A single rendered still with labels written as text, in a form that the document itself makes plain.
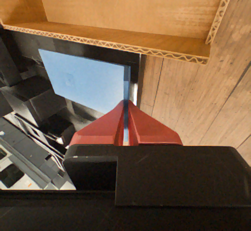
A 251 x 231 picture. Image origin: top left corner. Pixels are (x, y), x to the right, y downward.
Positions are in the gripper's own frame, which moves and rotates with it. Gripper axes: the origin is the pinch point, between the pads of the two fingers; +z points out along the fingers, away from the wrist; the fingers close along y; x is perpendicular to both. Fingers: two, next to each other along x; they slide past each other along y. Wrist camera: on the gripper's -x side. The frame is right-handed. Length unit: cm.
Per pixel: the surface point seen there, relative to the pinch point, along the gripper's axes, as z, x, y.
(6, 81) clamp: 14.7, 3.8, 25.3
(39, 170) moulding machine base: 207, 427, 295
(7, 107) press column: 26, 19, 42
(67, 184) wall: 244, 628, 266
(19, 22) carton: 11.8, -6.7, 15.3
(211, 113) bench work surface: 2.9, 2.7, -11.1
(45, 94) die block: 14.3, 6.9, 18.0
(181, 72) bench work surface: 5.2, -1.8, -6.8
